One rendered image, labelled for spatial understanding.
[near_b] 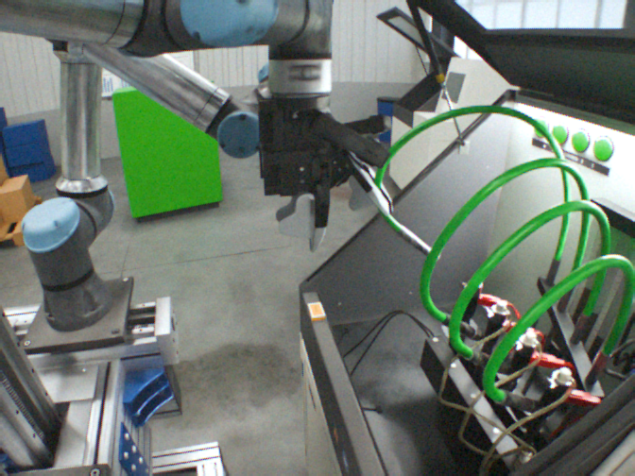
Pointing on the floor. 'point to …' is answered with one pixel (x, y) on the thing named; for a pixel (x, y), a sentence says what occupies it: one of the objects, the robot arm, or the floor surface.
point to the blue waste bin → (386, 114)
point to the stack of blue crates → (25, 149)
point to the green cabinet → (164, 159)
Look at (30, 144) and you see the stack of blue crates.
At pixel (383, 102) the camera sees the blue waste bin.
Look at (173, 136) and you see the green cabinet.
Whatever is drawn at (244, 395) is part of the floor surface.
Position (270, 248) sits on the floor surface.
